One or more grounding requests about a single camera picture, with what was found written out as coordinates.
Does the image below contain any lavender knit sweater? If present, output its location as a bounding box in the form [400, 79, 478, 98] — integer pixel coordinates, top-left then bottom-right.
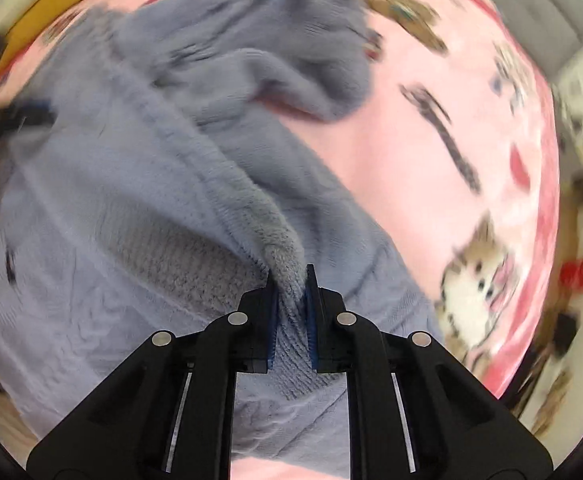
[0, 0, 437, 477]

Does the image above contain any red shopping bag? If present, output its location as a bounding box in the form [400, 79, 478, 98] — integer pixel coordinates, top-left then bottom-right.
[558, 258, 583, 294]

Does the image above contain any pink cartoon fleece blanket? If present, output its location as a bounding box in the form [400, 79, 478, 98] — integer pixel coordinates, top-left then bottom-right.
[0, 0, 563, 480]

